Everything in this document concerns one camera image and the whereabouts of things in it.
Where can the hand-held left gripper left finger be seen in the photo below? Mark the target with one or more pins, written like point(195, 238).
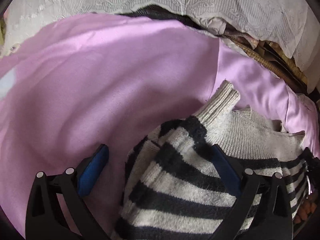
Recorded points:
point(92, 170)

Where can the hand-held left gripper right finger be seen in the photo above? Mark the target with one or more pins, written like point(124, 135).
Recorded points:
point(226, 170)

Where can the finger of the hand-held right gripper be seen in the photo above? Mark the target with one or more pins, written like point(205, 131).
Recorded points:
point(313, 167)

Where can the black grey striped sweater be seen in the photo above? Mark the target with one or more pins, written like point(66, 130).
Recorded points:
point(180, 180)

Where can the purple bed sheet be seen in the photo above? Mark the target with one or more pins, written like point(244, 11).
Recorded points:
point(100, 80)

